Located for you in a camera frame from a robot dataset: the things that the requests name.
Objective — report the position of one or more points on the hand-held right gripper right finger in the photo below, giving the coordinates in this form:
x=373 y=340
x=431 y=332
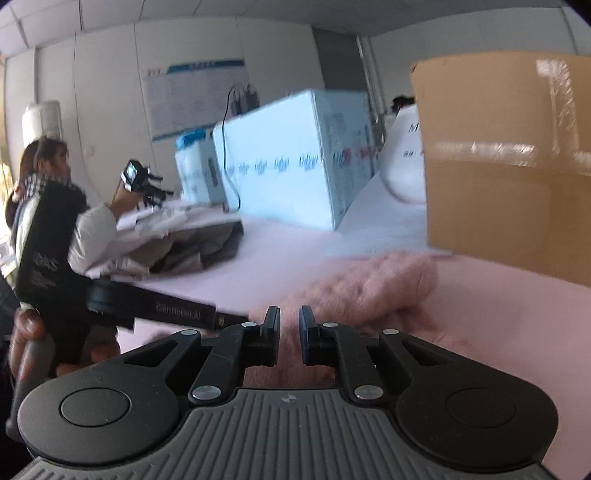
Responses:
x=307 y=334

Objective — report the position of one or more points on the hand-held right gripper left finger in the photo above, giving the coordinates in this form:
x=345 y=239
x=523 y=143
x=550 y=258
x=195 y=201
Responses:
x=271 y=334

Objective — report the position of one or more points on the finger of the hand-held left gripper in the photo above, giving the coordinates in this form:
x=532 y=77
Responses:
x=184 y=308

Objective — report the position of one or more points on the pink knit sweater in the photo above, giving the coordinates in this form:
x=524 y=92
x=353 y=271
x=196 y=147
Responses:
x=369 y=286

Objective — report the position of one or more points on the person's left hand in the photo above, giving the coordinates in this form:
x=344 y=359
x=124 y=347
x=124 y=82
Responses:
x=27 y=327

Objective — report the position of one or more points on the dark brown cloth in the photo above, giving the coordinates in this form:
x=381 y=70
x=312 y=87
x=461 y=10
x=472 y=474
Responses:
x=217 y=249

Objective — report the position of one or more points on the beige cloth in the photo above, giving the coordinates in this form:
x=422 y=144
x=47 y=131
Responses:
x=134 y=263

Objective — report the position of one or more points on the white cloth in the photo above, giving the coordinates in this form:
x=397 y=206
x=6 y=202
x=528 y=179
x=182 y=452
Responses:
x=152 y=221

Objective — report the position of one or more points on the white standing air conditioner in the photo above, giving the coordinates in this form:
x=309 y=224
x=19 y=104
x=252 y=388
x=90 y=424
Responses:
x=41 y=120

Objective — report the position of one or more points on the white printed paper sheet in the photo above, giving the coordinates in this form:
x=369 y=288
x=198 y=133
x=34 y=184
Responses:
x=378 y=226

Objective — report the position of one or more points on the small light blue box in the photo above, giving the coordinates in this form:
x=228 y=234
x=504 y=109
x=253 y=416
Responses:
x=198 y=175

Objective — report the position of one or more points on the blue plastic wrap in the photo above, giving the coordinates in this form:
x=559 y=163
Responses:
x=194 y=137

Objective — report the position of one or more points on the large light blue carton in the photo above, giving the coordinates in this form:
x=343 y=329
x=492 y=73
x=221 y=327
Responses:
x=277 y=161

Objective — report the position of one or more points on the white printed foam bag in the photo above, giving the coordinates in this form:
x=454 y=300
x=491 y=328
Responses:
x=404 y=157

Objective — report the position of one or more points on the brown cardboard box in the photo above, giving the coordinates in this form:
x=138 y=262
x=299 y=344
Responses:
x=508 y=175

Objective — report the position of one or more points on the dark grey door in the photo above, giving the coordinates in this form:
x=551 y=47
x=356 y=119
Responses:
x=339 y=60

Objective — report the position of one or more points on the wall notice poster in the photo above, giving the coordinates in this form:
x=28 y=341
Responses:
x=194 y=97

